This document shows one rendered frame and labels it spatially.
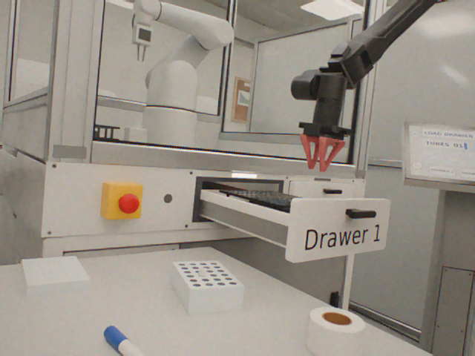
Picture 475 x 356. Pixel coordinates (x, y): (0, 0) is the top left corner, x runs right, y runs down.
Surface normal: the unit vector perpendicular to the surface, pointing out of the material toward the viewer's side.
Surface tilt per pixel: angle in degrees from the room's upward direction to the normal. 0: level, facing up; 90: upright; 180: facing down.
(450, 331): 90
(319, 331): 90
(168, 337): 0
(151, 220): 90
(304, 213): 90
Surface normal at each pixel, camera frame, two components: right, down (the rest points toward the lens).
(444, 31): -0.75, -0.04
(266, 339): 0.10, -0.99
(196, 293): 0.39, 0.09
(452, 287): -0.25, 0.03
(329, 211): 0.62, 0.11
